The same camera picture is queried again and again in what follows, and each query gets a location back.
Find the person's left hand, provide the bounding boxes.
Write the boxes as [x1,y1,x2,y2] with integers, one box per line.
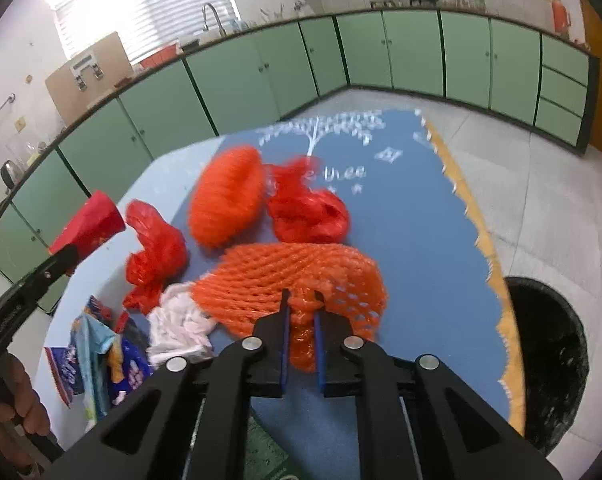
[0,354,52,437]

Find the person's left forearm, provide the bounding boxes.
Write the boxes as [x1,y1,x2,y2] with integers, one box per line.
[0,410,44,480]

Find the cardboard box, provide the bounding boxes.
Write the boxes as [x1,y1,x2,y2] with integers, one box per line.
[45,31,134,127]

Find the red paper cup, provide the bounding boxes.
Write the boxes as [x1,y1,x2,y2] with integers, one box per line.
[48,191,127,264]

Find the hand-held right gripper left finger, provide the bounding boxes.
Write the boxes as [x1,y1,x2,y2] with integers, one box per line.
[41,289,292,480]

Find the orange thermos jug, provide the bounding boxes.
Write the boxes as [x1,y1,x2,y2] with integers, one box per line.
[550,0,573,34]

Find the green base cabinets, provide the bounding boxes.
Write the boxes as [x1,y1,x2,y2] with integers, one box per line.
[0,9,602,318]

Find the black trash bin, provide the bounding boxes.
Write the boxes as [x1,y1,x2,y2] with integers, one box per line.
[501,276,591,457]

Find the large orange foam net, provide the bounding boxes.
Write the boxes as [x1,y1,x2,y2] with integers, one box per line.
[193,241,388,372]

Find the metal kettle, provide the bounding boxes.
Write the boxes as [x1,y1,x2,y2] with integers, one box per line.
[0,159,26,190]

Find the red basin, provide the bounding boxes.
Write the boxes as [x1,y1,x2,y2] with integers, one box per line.
[137,44,182,69]

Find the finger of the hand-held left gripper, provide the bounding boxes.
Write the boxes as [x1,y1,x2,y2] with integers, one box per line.
[45,246,80,278]

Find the metal faucet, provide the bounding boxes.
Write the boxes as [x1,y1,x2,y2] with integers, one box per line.
[201,2,228,39]

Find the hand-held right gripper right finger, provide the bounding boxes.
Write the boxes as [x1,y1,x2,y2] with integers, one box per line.
[314,290,564,480]

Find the shiny red plastic bag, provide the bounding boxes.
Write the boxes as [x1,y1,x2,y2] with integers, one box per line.
[265,157,351,244]

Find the round orange foam net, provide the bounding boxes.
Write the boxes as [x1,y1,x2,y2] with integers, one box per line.
[188,145,267,249]

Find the white window blind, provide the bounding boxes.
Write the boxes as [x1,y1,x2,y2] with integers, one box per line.
[46,0,242,62]

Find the white tissue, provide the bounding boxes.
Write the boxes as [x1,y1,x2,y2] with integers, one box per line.
[146,282,220,364]

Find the blue printed tablecloth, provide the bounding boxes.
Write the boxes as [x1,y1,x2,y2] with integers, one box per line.
[45,108,528,480]

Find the light blue snack packet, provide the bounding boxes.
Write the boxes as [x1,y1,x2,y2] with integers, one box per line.
[71,310,118,423]

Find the dark blue snack packet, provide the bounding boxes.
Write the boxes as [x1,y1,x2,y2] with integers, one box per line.
[106,335,152,407]

